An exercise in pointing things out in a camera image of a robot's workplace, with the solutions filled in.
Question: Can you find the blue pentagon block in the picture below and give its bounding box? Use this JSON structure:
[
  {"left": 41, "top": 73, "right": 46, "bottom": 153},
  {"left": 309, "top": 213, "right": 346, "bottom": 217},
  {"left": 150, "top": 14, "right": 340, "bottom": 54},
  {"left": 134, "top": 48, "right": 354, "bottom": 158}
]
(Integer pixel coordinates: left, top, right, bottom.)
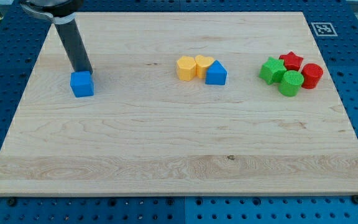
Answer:
[{"left": 205, "top": 60, "right": 227, "bottom": 85}]

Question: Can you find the yellow hexagon block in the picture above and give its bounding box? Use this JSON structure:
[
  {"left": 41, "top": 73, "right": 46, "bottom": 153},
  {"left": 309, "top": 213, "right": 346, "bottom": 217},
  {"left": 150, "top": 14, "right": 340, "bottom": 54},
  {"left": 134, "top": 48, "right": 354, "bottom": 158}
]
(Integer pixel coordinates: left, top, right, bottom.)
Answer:
[{"left": 176, "top": 56, "right": 196, "bottom": 81}]

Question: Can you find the red star block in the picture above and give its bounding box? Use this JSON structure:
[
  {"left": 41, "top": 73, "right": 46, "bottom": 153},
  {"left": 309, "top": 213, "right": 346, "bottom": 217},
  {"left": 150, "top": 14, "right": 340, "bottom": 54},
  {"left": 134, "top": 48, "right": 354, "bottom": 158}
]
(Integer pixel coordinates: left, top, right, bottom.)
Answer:
[{"left": 279, "top": 52, "right": 304, "bottom": 72}]

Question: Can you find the white fiducial marker tag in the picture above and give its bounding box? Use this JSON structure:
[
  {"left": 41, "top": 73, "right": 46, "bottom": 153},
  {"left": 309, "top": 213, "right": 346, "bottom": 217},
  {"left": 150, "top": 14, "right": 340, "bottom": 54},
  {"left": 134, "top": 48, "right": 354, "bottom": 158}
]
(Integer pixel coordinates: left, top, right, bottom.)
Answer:
[{"left": 311, "top": 22, "right": 337, "bottom": 37}]

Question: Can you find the green star block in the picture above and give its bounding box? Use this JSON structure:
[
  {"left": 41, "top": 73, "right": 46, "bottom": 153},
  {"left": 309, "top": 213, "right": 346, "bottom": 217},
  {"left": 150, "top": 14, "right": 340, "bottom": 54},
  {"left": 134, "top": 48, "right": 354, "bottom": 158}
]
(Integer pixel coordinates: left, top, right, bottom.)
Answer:
[{"left": 259, "top": 57, "right": 287, "bottom": 85}]

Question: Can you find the yellow heart block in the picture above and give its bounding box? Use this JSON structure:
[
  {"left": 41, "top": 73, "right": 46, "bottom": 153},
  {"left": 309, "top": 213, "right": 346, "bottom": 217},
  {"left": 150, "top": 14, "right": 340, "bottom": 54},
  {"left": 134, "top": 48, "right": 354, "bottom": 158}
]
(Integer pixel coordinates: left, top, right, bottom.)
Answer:
[{"left": 195, "top": 55, "right": 215, "bottom": 79}]

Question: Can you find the green cylinder block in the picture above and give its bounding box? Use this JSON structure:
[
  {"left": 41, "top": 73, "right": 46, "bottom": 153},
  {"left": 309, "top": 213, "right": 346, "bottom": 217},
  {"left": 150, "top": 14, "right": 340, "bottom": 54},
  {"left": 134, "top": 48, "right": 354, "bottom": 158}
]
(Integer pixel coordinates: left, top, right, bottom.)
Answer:
[{"left": 278, "top": 70, "right": 305, "bottom": 97}]

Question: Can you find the red cylinder block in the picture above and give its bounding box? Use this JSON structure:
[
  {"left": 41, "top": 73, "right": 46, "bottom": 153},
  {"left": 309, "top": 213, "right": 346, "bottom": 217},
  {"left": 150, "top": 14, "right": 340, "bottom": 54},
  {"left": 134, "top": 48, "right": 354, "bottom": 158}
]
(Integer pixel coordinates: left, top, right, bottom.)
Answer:
[{"left": 301, "top": 63, "right": 324, "bottom": 89}]

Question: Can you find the blue cube block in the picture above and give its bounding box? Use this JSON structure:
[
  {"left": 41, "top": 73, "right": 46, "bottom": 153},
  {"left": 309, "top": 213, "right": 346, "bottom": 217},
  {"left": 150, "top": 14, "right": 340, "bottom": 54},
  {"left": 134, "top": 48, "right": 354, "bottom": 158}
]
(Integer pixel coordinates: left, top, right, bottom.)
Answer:
[{"left": 70, "top": 71, "right": 94, "bottom": 98}]

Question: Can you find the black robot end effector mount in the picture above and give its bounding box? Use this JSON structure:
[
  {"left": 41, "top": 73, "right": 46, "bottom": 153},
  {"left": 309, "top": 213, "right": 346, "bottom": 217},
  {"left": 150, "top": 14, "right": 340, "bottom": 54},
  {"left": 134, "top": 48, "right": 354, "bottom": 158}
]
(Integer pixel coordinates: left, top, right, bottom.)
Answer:
[{"left": 19, "top": 0, "right": 84, "bottom": 25}]

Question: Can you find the light wooden board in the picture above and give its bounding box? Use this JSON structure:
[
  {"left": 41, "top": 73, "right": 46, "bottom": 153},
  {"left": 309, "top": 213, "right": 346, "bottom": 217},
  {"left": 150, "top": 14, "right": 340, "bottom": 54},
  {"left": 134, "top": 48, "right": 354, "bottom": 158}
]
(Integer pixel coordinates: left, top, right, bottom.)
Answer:
[{"left": 0, "top": 12, "right": 358, "bottom": 197}]

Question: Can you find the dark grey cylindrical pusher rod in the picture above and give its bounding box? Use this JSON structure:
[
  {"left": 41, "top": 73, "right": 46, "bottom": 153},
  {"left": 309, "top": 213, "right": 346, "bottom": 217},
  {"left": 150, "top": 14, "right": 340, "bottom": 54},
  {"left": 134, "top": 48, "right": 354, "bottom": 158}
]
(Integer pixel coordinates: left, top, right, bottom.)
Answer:
[{"left": 55, "top": 20, "right": 93, "bottom": 74}]

